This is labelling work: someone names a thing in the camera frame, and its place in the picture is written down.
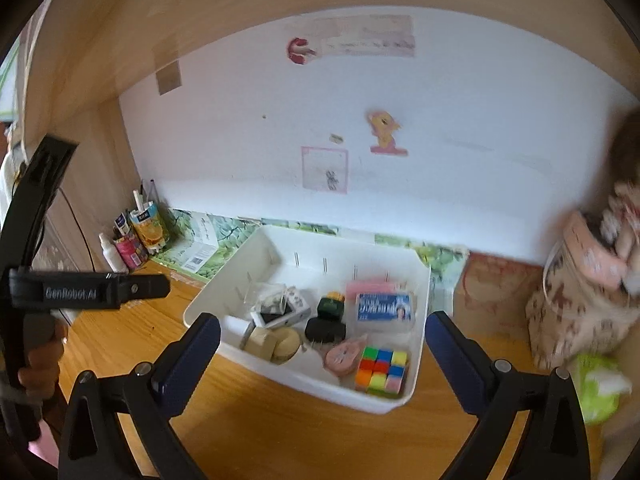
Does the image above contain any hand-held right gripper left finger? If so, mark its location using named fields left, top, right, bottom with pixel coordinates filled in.
left=57, top=312, right=222, bottom=480

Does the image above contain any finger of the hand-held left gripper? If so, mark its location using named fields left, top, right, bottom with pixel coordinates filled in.
left=0, top=134, right=80, bottom=271

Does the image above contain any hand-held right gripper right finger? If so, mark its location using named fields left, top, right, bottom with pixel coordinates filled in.
left=425, top=310, right=586, bottom=480

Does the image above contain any colourful puzzle cube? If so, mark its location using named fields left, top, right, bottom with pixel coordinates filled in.
left=355, top=346, right=409, bottom=396

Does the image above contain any beige envelope-shaped box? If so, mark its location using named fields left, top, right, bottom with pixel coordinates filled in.
left=244, top=327, right=277, bottom=359

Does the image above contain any clear labelled plastic box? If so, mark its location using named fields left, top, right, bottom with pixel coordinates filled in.
left=355, top=292, right=417, bottom=332

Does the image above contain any white digital camera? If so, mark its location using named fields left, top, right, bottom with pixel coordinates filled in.
left=250, top=304, right=309, bottom=329

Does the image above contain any round wooden disc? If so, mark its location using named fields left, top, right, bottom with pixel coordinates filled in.
left=271, top=330, right=302, bottom=364

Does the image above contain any small pink round case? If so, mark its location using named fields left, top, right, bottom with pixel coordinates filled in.
left=324, top=337, right=369, bottom=377

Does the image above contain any pink tube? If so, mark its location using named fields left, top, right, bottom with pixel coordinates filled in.
left=346, top=281, right=397, bottom=297

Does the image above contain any white plastic storage bin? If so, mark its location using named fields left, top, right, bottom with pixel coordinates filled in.
left=183, top=225, right=432, bottom=415

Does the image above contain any black case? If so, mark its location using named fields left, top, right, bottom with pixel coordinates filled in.
left=305, top=317, right=347, bottom=344

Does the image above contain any person's left hand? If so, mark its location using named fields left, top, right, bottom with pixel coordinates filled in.
left=17, top=321, right=68, bottom=402

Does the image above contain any white lace curtain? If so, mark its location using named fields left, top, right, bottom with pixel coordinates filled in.
left=0, top=120, right=31, bottom=241

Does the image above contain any white spray bottle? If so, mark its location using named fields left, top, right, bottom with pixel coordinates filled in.
left=98, top=232, right=126, bottom=273

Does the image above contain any pink can pen holder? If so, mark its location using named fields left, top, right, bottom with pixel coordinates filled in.
left=112, top=232, right=149, bottom=271

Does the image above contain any brown cartoon cardboard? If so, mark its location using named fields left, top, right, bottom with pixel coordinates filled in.
left=452, top=252, right=543, bottom=351

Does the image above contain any white cardboard box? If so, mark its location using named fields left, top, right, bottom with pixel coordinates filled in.
left=177, top=212, right=221, bottom=273

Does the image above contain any printed fabric bag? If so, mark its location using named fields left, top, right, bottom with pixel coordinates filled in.
left=525, top=240, right=640, bottom=376

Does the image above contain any green grape border strip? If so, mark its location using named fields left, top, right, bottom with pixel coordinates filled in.
left=150, top=207, right=468, bottom=306

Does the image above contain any green tissue pack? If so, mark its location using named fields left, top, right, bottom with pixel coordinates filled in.
left=575, top=352, right=633, bottom=426

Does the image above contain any wooden desk hutch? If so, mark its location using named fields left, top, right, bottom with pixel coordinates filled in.
left=0, top=0, right=640, bottom=480

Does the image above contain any brown tape patch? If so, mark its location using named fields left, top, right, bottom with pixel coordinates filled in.
left=155, top=59, right=182, bottom=95

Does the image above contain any brown-haired doll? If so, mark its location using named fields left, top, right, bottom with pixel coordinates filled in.
left=600, top=110, right=640, bottom=306

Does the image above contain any black cable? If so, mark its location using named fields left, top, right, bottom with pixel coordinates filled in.
left=57, top=187, right=96, bottom=273

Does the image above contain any pink square wall sticker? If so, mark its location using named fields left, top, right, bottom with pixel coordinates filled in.
left=300, top=146, right=349, bottom=194

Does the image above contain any yellow pony wall sticker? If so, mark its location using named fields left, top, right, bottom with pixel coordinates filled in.
left=366, top=108, right=409, bottom=157

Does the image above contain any red wall sticker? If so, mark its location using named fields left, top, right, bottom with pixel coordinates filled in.
left=286, top=36, right=318, bottom=65

